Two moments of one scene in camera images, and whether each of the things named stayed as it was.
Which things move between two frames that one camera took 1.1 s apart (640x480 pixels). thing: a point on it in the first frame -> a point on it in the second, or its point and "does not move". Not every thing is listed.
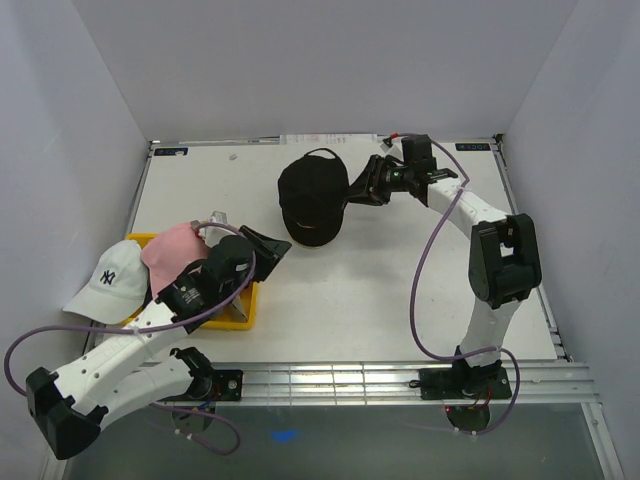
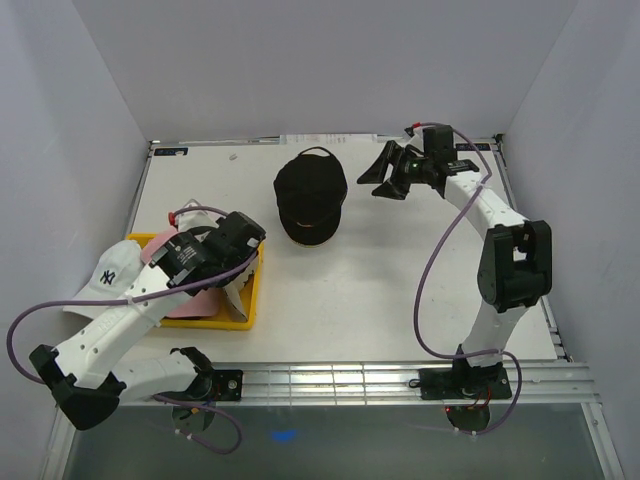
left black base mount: (226, 385) does not move
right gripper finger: (365, 199) -> (397, 187)
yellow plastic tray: (247, 299) does not move
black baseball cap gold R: (312, 192) does not move
